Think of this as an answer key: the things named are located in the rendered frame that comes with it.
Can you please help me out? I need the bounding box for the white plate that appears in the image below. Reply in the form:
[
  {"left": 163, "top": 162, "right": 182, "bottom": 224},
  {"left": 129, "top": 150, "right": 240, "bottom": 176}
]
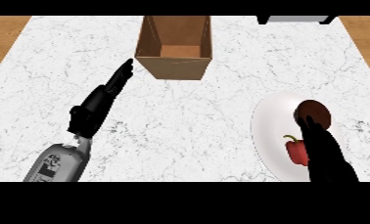
[{"left": 251, "top": 91, "right": 345, "bottom": 183}]

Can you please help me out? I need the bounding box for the red bell pepper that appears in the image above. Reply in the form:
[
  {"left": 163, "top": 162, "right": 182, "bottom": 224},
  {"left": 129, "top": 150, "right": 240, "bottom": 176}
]
[{"left": 282, "top": 134, "right": 311, "bottom": 167}]

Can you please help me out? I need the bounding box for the grey and black appliance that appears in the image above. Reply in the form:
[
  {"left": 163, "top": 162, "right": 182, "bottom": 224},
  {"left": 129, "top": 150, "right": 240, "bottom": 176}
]
[{"left": 255, "top": 16, "right": 341, "bottom": 25}]

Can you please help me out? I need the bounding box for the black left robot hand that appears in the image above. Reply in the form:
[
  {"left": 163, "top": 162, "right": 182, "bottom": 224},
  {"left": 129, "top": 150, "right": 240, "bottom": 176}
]
[{"left": 67, "top": 58, "right": 137, "bottom": 140}]

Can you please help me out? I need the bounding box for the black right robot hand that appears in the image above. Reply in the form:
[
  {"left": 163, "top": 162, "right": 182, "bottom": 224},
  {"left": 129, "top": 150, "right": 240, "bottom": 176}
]
[{"left": 295, "top": 114, "right": 362, "bottom": 183}]

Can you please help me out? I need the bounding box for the dark brown round food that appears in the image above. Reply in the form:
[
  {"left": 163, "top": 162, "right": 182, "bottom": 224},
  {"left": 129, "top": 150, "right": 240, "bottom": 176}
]
[{"left": 292, "top": 99, "right": 333, "bottom": 130}]

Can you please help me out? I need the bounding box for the open cardboard box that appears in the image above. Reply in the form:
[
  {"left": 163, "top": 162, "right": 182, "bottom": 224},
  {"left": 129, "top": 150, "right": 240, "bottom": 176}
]
[{"left": 134, "top": 16, "right": 215, "bottom": 81}]

